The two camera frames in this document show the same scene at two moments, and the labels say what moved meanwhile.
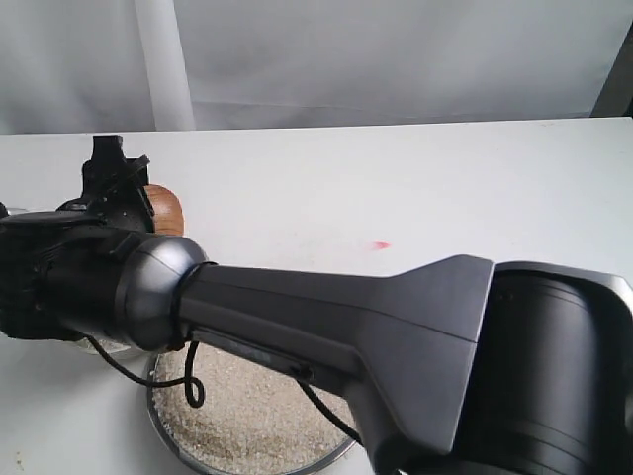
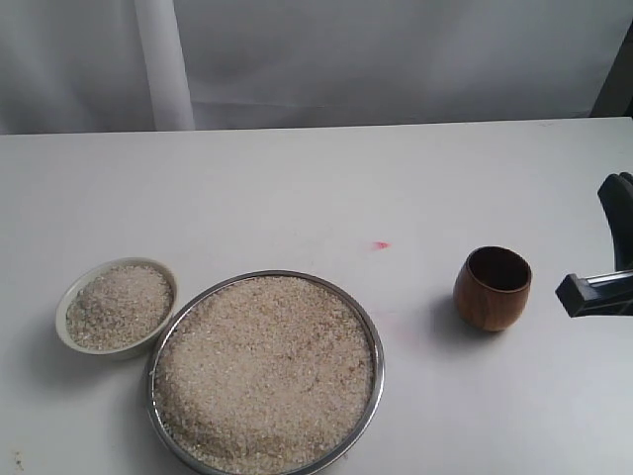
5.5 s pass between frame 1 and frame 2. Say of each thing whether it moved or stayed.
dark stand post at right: stayed
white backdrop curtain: stayed
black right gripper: moved
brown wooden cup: moved
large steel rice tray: stayed
